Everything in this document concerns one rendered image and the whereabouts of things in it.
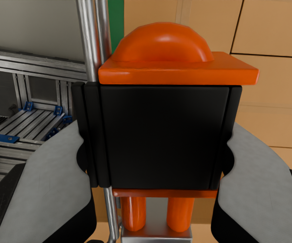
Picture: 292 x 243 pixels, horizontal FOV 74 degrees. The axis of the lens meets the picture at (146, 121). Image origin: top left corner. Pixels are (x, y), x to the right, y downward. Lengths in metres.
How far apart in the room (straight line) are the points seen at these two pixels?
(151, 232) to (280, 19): 0.81
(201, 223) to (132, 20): 0.65
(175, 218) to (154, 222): 0.02
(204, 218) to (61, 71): 1.04
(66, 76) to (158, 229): 1.13
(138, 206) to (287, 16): 0.82
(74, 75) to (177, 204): 1.10
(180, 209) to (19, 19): 1.48
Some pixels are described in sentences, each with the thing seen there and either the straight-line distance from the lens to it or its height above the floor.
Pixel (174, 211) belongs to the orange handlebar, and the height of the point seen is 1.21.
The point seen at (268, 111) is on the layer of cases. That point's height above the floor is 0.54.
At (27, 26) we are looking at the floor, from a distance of 1.53.
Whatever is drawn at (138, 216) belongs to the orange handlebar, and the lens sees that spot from 0.18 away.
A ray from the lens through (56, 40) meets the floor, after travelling 1.46.
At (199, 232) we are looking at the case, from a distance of 0.46.
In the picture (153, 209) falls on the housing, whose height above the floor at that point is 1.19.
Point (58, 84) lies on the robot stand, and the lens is 1.26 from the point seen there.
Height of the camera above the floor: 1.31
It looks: 62 degrees down
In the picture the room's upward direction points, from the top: 175 degrees counter-clockwise
